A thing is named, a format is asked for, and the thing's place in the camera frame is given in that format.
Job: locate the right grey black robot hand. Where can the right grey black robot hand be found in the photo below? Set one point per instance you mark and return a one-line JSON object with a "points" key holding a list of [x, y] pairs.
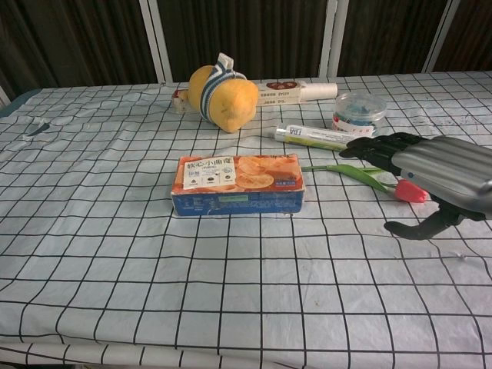
{"points": [[434, 161]]}

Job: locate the white cling film roll box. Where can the white cling film roll box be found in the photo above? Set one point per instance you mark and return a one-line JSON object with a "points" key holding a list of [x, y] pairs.
{"points": [[292, 92]]}

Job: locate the orange blue cookie box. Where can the orange blue cookie box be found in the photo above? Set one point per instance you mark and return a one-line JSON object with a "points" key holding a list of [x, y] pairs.
{"points": [[238, 180]]}

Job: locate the artificial pink tulip green stem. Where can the artificial pink tulip green stem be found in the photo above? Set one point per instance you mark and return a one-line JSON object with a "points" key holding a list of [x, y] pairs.
{"points": [[369, 177]]}

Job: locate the clear plastic jar blue clips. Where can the clear plastic jar blue clips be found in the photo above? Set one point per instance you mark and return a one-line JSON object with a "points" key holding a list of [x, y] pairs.
{"points": [[359, 113]]}

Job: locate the white green toothpaste tube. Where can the white green toothpaste tube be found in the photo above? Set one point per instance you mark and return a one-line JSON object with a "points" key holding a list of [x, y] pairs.
{"points": [[319, 136]]}

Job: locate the yellow plush toy striped band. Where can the yellow plush toy striped band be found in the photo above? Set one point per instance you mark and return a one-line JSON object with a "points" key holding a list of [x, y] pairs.
{"points": [[227, 104]]}

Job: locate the dark curtain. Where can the dark curtain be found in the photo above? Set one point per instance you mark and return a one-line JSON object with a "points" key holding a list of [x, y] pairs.
{"points": [[250, 34]]}

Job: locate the white black grid tablecloth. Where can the white black grid tablecloth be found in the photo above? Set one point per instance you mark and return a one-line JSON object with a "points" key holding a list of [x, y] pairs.
{"points": [[153, 250]]}

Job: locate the white metal frame post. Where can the white metal frame post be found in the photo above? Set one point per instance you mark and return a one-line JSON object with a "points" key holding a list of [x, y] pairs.
{"points": [[155, 38], [330, 38], [438, 36]]}

